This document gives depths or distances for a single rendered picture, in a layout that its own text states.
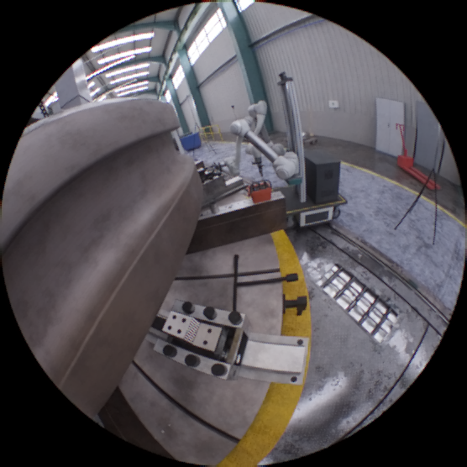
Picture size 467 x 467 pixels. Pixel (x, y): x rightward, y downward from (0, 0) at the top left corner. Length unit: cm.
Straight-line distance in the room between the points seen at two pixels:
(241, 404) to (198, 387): 30
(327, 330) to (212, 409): 107
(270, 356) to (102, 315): 83
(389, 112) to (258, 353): 663
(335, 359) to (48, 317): 173
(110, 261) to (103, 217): 19
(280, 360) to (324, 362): 59
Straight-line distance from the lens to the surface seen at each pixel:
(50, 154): 62
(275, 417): 152
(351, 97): 762
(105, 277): 74
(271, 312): 124
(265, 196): 149
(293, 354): 102
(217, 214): 150
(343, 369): 156
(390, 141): 662
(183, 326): 77
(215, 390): 123
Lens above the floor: 147
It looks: 39 degrees down
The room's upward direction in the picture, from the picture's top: 18 degrees counter-clockwise
